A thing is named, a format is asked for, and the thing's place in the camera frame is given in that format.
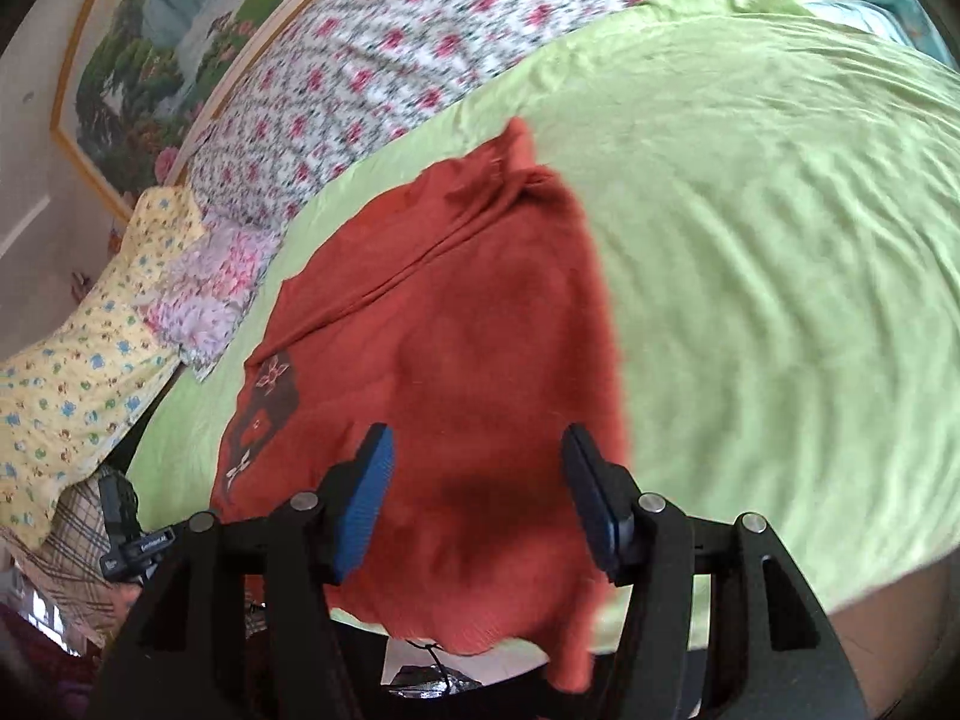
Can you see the teal cloth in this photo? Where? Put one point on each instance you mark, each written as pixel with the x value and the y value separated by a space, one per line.
pixel 885 4

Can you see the plaid cloth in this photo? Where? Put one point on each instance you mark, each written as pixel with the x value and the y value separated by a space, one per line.
pixel 64 555

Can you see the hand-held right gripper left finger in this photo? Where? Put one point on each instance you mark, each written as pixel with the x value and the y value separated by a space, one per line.
pixel 367 499

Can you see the red-orange sweater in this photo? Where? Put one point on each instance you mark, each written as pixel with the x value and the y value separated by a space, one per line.
pixel 465 345

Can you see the green bed sheet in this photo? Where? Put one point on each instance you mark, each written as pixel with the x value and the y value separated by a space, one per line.
pixel 750 255

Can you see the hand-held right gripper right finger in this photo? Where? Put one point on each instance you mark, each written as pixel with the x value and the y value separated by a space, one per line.
pixel 596 502

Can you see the yellow printed pillow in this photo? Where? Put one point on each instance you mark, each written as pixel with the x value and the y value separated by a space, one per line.
pixel 82 382

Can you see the red floral quilt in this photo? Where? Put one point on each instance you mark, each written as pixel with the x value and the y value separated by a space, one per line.
pixel 390 67

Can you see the pink floral pillow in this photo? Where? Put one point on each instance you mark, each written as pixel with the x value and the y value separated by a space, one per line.
pixel 210 289

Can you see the framed landscape painting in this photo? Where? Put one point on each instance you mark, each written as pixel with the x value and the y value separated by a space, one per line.
pixel 180 37

